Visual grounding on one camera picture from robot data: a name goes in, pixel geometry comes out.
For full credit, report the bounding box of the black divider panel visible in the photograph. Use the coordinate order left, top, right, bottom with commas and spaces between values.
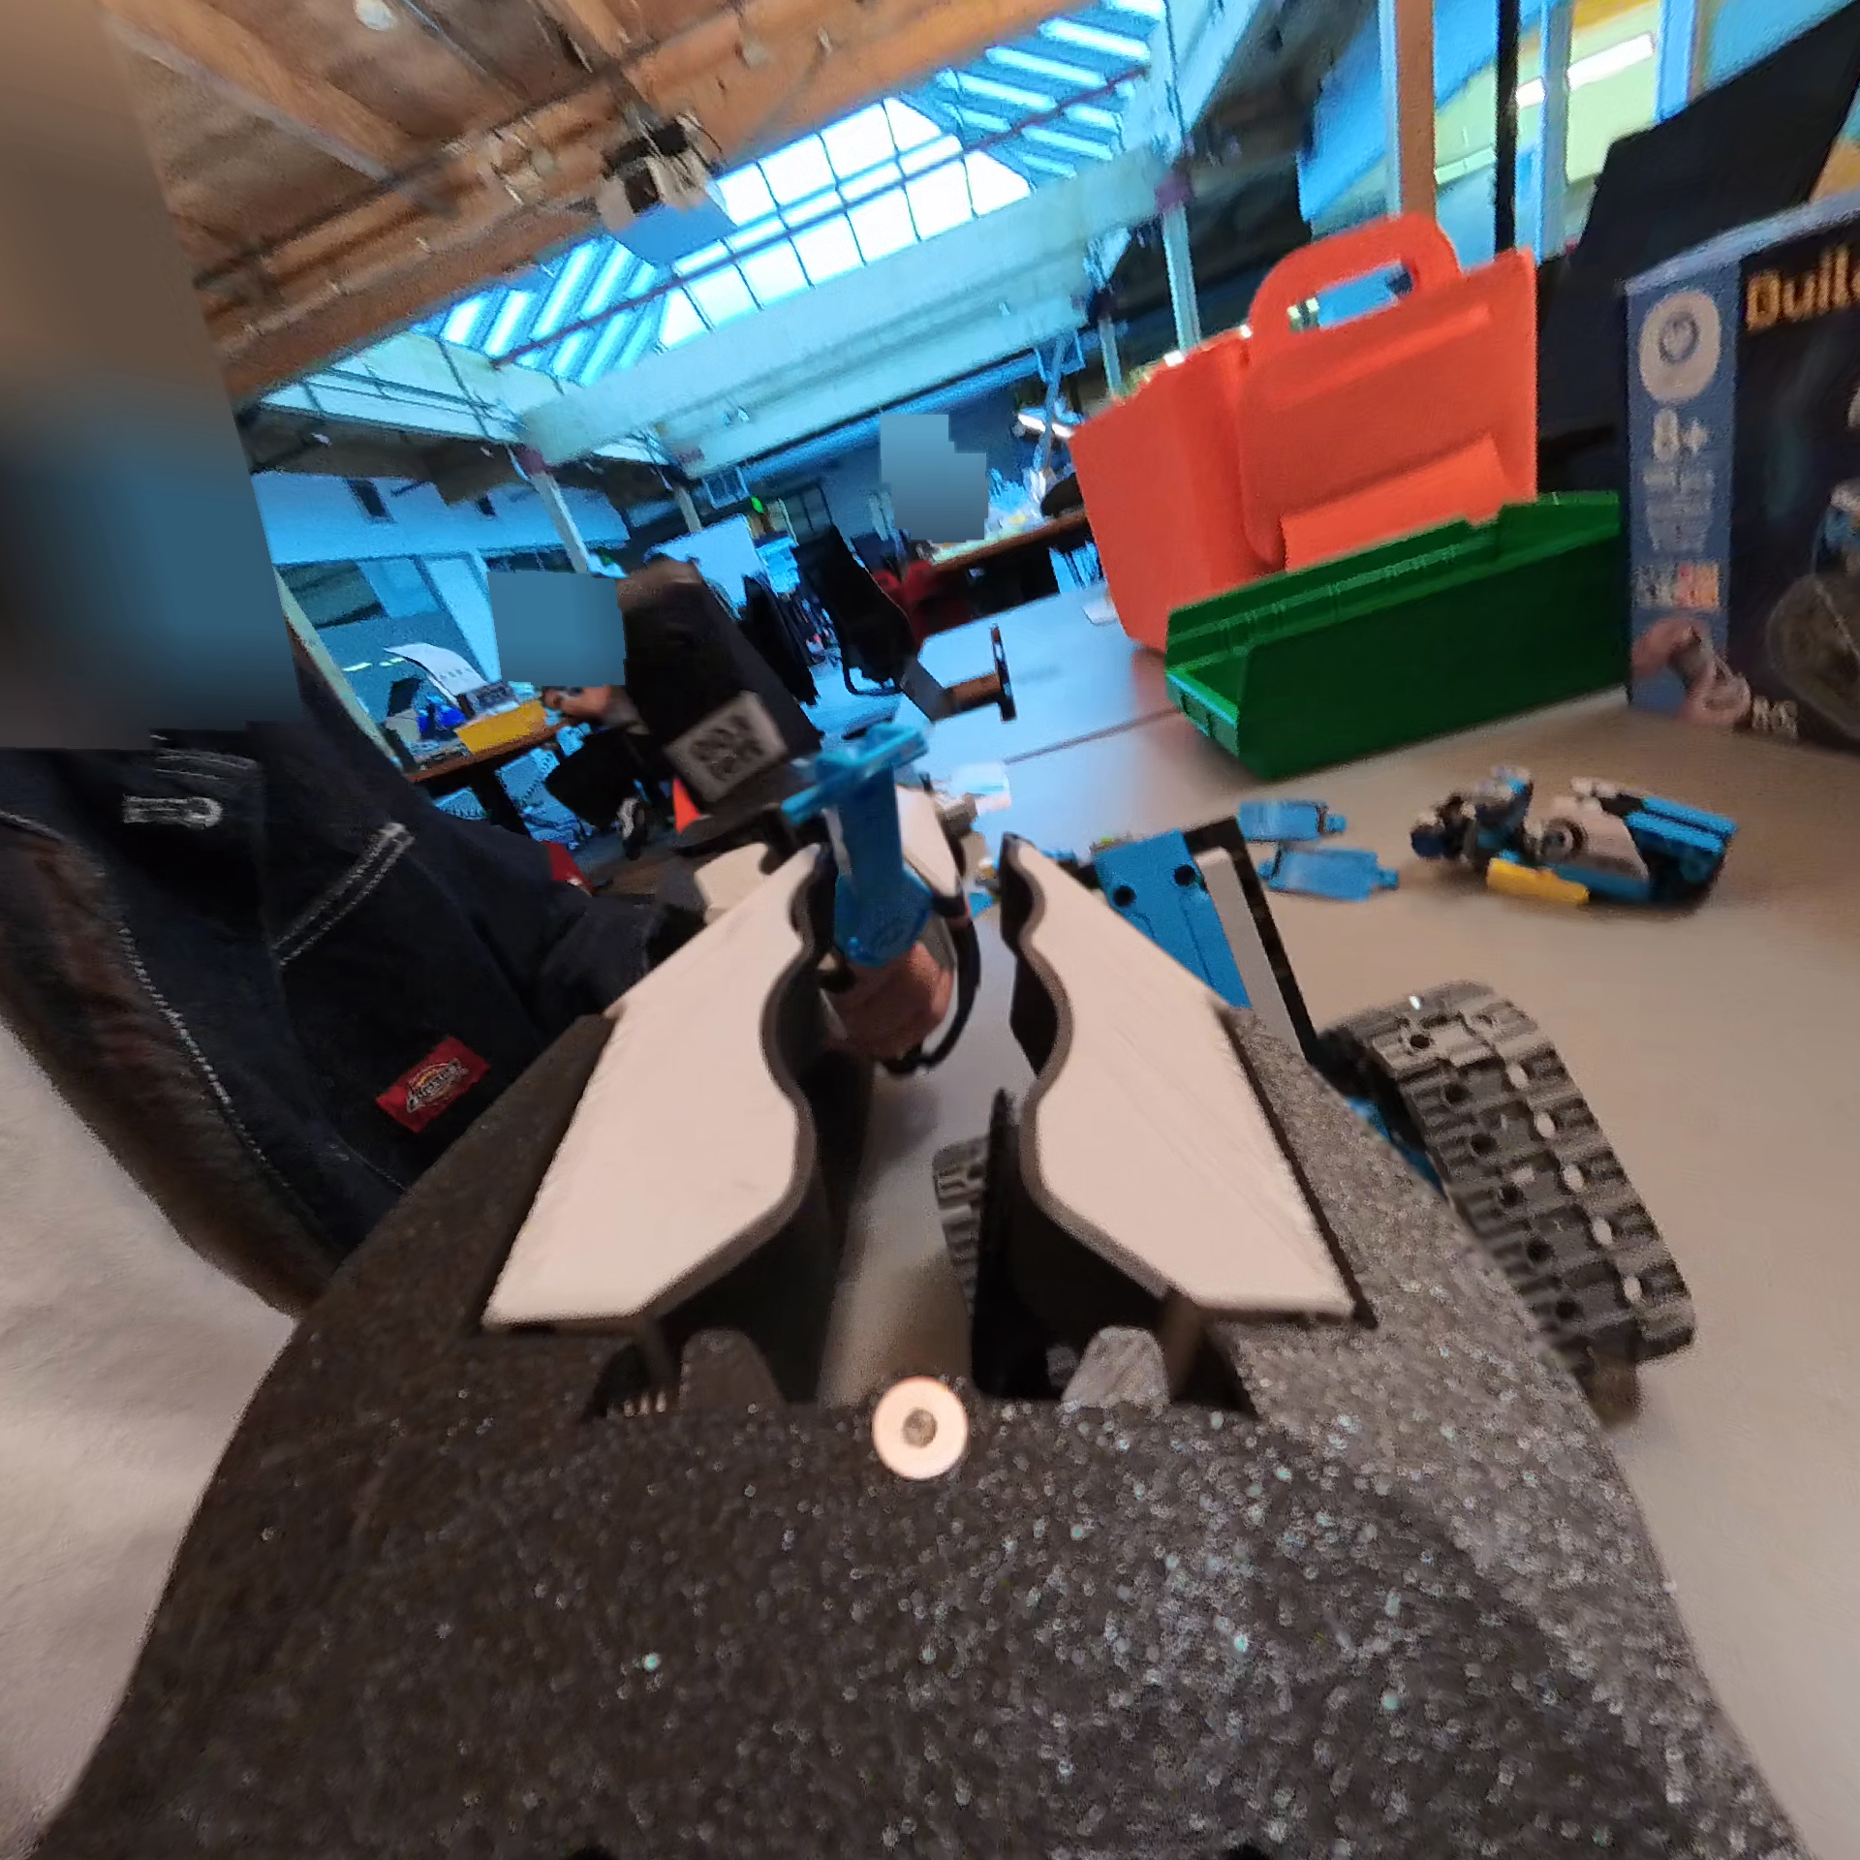
1537, 58, 1860, 455

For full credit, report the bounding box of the blue grey tracked toy robot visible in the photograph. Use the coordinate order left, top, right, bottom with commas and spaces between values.
931, 816, 1703, 1423

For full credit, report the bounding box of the person's white shirt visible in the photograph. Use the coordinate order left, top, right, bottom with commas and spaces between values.
0, 1017, 303, 1850

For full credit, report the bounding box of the dark printed toy kit box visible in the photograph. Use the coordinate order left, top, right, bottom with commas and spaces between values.
1620, 195, 1860, 759

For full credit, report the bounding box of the wooden table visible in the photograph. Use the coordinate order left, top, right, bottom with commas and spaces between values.
403, 716, 645, 819

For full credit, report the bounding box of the person's left hand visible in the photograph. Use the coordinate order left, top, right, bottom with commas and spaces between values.
836, 940, 961, 1065

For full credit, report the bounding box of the person's left forearm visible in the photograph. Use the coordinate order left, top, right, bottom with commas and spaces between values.
436, 828, 700, 1018

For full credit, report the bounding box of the green plastic bin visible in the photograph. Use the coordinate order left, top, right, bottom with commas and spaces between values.
1162, 492, 1633, 786

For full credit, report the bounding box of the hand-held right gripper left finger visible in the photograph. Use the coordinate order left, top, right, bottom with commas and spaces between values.
480, 844, 837, 1334

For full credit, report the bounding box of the orange plastic case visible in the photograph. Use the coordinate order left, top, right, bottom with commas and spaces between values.
1068, 212, 1547, 659

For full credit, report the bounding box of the skylight window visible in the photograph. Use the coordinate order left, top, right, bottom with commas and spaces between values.
262, 0, 1183, 426

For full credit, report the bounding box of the blue long brick piece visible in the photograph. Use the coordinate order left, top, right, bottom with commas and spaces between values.
777, 724, 944, 972

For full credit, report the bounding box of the blue white toy assembly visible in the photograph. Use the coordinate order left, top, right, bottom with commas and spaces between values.
1407, 766, 1743, 911

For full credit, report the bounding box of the grey desk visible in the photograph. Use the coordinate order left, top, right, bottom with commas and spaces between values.
814, 580, 1860, 1860

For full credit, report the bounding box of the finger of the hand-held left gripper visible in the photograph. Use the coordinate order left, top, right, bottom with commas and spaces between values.
893, 782, 972, 915
690, 834, 819, 921

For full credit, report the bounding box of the person's denim jacket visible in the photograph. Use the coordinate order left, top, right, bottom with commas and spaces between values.
0, 697, 655, 1311

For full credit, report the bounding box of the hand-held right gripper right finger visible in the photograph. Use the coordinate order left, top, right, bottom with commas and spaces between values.
1004, 834, 1359, 1327

